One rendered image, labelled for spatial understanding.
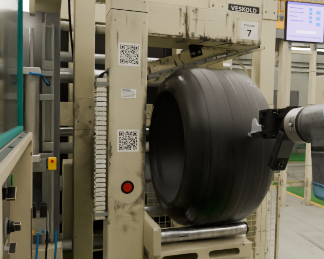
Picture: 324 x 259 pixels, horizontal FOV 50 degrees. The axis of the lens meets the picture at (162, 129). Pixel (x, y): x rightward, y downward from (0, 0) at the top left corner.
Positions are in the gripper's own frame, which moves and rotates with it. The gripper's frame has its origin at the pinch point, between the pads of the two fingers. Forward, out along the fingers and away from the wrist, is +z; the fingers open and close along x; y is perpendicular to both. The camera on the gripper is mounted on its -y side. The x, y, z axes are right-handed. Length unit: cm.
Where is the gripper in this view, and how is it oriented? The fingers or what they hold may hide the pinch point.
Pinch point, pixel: (253, 136)
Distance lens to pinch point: 110.6
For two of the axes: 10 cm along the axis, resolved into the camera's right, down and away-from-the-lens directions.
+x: -9.5, 0.0, -3.1
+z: -3.1, 0.5, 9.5
